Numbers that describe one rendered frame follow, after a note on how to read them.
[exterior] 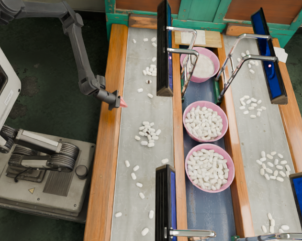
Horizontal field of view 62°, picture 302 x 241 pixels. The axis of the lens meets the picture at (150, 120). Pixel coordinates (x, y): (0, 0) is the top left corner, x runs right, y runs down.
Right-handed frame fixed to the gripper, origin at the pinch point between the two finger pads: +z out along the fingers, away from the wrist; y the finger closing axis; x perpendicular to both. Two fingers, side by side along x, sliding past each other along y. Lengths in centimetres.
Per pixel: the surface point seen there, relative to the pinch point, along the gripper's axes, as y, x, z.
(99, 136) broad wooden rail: -16.6, 12.9, -6.2
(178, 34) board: 64, -16, 29
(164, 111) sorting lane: 3.4, -7.7, 23.1
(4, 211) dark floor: -47, 118, -14
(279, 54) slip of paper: 54, -62, 85
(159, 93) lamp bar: -6.1, -28.8, -3.4
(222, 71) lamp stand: 29, -38, 44
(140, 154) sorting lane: -24.7, 0.4, 12.8
